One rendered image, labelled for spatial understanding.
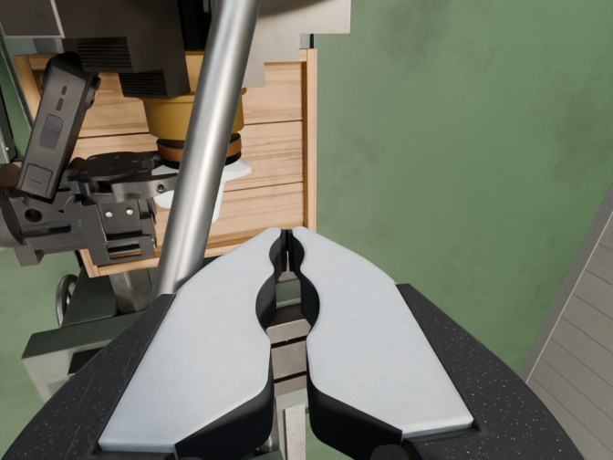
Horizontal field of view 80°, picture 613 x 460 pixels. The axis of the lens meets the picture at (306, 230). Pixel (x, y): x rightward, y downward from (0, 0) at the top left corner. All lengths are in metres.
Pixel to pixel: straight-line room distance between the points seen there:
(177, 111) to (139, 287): 0.43
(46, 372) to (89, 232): 0.41
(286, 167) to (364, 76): 1.06
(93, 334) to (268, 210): 0.35
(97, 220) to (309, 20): 0.24
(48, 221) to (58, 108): 0.10
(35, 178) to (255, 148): 0.32
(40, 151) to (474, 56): 1.75
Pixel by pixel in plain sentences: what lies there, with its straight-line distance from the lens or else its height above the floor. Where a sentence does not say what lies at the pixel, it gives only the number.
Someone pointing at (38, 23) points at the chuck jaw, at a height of 1.20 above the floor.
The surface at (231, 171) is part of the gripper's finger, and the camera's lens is 0.35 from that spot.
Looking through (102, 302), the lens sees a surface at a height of 0.82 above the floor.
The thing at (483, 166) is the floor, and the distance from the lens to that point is 2.13.
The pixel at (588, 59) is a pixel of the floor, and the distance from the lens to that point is 2.41.
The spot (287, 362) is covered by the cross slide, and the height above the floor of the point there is 0.97.
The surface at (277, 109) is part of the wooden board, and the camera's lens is 0.58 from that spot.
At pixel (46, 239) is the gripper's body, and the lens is 0.39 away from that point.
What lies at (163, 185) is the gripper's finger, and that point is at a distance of 0.33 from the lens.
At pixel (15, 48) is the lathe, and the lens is 0.93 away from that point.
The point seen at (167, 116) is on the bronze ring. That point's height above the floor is 1.11.
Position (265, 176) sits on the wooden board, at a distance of 0.60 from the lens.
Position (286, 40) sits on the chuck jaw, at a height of 1.11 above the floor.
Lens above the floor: 1.43
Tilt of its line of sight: 57 degrees down
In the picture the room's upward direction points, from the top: 145 degrees clockwise
